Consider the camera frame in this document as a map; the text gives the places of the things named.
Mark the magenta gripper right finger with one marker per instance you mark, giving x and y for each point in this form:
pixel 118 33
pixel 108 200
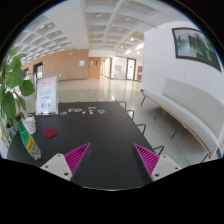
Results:
pixel 156 166

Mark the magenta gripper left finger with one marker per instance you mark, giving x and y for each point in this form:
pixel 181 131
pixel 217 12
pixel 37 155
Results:
pixel 65 166

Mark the green plastic water bottle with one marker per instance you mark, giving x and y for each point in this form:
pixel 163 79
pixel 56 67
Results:
pixel 27 140

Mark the black chair near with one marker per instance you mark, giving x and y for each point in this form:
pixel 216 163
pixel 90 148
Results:
pixel 159 148

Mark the black chair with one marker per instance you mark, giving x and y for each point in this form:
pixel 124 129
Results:
pixel 123 104
pixel 131 113
pixel 159 148
pixel 142 128

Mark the red round coaster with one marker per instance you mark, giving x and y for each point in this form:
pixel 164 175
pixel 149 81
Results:
pixel 50 132

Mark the yellow green round coaster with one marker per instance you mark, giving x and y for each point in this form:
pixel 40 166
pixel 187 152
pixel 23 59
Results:
pixel 78 110

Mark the colourful round coaster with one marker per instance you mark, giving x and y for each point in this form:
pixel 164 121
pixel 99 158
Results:
pixel 71 110

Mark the blue square card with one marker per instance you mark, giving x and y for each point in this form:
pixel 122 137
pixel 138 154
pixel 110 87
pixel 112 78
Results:
pixel 101 111

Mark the white patterned cup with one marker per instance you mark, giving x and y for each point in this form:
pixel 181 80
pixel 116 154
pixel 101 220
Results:
pixel 30 125

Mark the black chair far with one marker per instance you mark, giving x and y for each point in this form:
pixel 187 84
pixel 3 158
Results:
pixel 123 104

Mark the white long bench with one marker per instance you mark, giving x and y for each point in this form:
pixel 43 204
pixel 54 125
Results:
pixel 196 110

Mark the acrylic sign stand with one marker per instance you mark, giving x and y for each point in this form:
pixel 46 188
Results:
pixel 47 96

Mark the green potted plant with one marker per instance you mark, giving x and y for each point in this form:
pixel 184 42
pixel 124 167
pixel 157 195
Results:
pixel 14 87

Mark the framed landscape painting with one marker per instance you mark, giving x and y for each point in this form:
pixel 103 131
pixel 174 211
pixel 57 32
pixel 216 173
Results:
pixel 192 44

